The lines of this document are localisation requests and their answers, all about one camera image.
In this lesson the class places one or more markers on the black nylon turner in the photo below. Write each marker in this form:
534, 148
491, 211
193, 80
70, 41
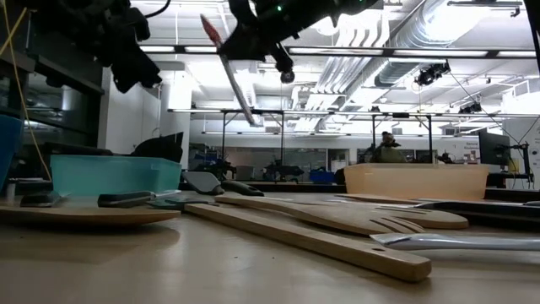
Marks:
202, 182

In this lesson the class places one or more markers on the blue crate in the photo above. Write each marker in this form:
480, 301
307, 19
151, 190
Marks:
322, 176

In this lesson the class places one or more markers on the black rig camera cluster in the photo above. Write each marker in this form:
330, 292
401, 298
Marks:
430, 75

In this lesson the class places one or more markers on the orange translucent plastic bin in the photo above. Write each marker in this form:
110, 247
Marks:
415, 181

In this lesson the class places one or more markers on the black station frame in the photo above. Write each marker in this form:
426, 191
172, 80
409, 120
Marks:
401, 115
270, 112

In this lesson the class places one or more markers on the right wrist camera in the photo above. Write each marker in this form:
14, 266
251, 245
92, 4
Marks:
282, 57

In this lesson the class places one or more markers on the blue plastic bin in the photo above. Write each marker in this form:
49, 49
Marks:
8, 148

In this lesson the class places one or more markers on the teal translucent plastic bin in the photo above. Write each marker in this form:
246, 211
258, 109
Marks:
114, 175

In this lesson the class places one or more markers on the wooden spatula with long slots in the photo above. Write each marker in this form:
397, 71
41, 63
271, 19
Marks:
447, 220

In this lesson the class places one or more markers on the plain wooden spatula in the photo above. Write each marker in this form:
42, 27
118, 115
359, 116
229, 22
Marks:
379, 198

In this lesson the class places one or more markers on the black oval spatula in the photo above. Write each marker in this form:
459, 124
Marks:
40, 199

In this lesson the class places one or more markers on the black overhead light bar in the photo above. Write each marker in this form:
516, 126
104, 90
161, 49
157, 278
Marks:
388, 52

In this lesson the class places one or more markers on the black table frame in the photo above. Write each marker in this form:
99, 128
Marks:
274, 186

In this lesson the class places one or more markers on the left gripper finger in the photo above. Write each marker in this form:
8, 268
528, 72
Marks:
127, 76
145, 72

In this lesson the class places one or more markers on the black background robot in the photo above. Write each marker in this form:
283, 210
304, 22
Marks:
219, 166
282, 171

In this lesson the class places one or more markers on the black ceiling camera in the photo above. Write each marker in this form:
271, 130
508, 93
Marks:
287, 77

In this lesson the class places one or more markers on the black monitor on stand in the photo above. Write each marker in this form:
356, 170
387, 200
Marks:
493, 148

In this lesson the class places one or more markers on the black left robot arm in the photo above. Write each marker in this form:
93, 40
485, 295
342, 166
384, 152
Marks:
63, 21

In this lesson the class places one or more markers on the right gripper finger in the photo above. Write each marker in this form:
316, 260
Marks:
249, 54
242, 41

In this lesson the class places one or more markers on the wooden spatula with short slots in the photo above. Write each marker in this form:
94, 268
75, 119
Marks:
358, 226

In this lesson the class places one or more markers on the person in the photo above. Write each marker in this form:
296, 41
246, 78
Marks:
387, 154

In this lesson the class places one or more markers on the small black rig camera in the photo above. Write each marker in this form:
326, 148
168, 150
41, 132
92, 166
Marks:
470, 108

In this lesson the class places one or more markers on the black desk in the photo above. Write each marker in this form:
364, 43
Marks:
506, 179

